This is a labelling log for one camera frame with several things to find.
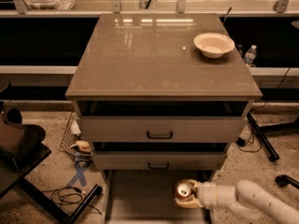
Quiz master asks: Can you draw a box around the blue tape cross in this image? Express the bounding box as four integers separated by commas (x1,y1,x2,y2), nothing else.
66,161,91,187

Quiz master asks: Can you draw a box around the middle drawer with handle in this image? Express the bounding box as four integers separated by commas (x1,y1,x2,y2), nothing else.
92,151,227,170

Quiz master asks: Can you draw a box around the wire mesh basket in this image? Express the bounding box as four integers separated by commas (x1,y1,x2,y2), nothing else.
59,113,76,161

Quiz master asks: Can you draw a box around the snack bag on floor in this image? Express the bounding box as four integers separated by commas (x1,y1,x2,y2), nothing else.
70,140,92,162

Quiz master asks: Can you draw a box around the drawer with handle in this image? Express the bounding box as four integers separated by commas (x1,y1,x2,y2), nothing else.
80,116,247,143
92,151,227,170

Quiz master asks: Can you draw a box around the top drawer with handle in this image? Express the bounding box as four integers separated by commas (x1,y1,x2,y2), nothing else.
80,116,247,143

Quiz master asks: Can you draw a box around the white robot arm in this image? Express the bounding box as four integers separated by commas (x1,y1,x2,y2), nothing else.
175,179,299,224

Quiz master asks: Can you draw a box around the clear water bottle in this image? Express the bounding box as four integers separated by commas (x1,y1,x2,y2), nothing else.
243,45,257,67

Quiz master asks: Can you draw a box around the red coke can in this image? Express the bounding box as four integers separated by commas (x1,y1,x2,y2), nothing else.
175,180,193,202

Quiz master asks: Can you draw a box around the dark chair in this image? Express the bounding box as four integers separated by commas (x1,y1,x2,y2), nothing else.
0,101,51,197

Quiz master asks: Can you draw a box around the black table leg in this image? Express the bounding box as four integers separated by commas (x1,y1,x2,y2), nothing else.
17,178,103,224

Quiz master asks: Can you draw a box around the open bottom drawer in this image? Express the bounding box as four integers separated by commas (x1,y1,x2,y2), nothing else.
101,170,212,224

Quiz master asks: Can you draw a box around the black stand leg right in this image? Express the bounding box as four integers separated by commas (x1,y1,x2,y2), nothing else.
247,113,279,162

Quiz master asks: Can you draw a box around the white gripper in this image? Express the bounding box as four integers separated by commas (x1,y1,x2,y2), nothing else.
175,179,236,209

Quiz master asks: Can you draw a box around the white paper bowl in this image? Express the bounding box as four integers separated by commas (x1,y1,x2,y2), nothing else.
193,33,235,59

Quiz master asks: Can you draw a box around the black cable on floor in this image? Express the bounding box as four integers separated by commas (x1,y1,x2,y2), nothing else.
40,186,103,216

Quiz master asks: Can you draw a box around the grey drawer cabinet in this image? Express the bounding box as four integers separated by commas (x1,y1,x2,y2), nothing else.
64,12,263,224

